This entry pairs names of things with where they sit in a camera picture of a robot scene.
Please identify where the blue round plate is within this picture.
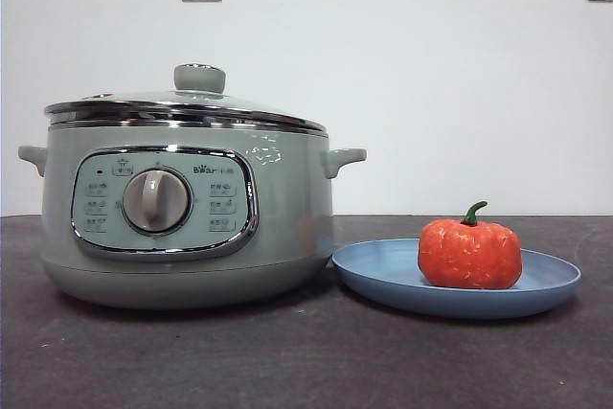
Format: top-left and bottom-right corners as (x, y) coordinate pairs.
(330, 238), (583, 321)

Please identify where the pale green electric steamer pot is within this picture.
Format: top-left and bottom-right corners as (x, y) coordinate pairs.
(17, 122), (369, 311)

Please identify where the orange pumpkin with green stem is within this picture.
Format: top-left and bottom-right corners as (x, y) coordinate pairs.
(417, 200), (524, 291)

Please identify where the glass lid with green knob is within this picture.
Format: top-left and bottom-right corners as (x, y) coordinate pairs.
(43, 62), (330, 135)

